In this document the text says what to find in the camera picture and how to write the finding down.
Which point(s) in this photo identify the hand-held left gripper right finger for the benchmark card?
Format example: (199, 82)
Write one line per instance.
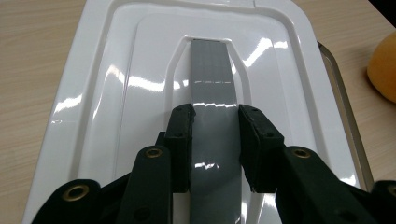
(260, 152)

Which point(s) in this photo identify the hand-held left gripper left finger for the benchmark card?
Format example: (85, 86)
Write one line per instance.
(180, 146)

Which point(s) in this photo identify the orange plush toy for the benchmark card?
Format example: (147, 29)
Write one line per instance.
(384, 71)

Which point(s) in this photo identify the clear storage box grey latches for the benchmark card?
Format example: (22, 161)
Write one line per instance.
(352, 124)

